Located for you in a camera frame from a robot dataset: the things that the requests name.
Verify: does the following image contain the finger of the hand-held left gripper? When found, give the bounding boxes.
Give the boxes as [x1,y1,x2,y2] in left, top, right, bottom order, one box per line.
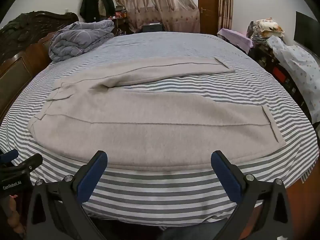
[0,149,19,165]
[5,154,43,178]

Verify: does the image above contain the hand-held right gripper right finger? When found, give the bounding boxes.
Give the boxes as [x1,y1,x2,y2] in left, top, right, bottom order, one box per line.
[211,150,294,240]

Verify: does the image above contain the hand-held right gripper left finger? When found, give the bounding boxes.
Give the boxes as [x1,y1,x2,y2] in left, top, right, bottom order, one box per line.
[26,150,108,240]

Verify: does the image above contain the light grey fleece pants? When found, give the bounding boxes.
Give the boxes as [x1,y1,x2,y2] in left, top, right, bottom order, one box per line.
[27,57,287,167]

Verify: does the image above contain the person's left hand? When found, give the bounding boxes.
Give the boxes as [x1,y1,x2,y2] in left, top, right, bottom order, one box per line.
[0,194,26,240]

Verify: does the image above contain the person's legs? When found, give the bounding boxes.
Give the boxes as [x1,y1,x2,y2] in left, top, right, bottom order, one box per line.
[155,219,227,240]

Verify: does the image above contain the dark carved wooden headboard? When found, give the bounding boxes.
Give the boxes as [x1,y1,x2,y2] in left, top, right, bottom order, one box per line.
[0,10,79,123]

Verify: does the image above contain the dark wooden cabinet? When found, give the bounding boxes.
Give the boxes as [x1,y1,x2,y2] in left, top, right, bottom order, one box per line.
[247,40,313,125]

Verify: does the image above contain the folded grey-blue quilt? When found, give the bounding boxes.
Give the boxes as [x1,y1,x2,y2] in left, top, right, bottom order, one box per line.
[48,19,115,62]

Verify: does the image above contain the pale blue spotted cloth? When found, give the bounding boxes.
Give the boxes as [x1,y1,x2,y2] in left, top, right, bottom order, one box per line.
[266,35,320,110]

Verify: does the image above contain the purple cloth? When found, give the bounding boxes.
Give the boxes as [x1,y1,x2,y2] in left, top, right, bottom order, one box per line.
[217,28,254,54]

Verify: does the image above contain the bed with striped sheet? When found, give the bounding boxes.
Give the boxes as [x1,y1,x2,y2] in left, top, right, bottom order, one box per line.
[0,32,320,230]

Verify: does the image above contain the floral pillow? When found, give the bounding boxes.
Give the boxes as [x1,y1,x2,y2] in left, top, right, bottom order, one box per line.
[255,18,285,39]

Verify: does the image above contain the black box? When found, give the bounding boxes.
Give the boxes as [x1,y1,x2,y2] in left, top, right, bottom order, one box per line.
[142,23,162,33]

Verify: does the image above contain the black flat screen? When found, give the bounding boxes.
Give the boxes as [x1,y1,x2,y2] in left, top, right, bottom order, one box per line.
[293,11,320,55]

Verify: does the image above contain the red clutter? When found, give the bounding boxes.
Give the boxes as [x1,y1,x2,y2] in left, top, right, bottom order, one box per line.
[115,5,128,19]

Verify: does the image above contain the hanging dark coat grey lining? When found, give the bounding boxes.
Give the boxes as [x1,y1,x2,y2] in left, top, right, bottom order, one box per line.
[96,0,116,20]

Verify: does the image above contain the narrow pink patterned curtain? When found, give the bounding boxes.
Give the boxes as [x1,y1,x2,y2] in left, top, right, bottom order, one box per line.
[218,0,234,30]

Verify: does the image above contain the brown wooden door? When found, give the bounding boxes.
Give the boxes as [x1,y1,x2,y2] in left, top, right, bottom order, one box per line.
[197,0,220,35]

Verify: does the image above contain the wide pink patterned curtain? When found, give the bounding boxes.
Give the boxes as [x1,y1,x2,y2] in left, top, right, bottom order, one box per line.
[107,0,200,33]

